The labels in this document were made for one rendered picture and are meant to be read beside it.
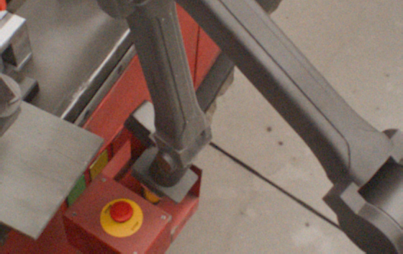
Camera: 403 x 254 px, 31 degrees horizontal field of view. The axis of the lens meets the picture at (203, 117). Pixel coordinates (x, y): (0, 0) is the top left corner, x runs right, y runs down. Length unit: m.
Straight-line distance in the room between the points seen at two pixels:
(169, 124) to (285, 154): 1.27
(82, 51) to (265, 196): 1.01
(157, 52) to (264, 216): 1.32
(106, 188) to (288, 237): 0.95
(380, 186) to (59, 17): 0.81
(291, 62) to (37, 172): 0.46
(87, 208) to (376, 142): 0.64
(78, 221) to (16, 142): 0.23
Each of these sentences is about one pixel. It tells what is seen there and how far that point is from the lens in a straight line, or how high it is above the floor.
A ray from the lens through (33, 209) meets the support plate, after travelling 1.01.
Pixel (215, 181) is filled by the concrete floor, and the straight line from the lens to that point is 2.17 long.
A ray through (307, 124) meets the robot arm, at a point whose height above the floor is 1.30.
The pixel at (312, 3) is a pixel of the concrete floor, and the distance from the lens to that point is 2.68.
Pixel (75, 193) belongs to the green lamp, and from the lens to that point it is 1.23.
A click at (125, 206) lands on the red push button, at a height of 0.81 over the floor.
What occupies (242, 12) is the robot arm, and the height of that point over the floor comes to 1.37.
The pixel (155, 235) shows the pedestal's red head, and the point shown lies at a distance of 1.22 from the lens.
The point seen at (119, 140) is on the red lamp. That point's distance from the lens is 1.27.
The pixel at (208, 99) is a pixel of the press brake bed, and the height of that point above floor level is 0.05.
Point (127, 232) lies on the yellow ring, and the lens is 1.22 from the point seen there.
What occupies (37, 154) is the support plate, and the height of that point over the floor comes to 1.00.
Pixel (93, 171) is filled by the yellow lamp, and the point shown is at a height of 0.81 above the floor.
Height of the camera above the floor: 1.89
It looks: 55 degrees down
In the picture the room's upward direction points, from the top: 6 degrees clockwise
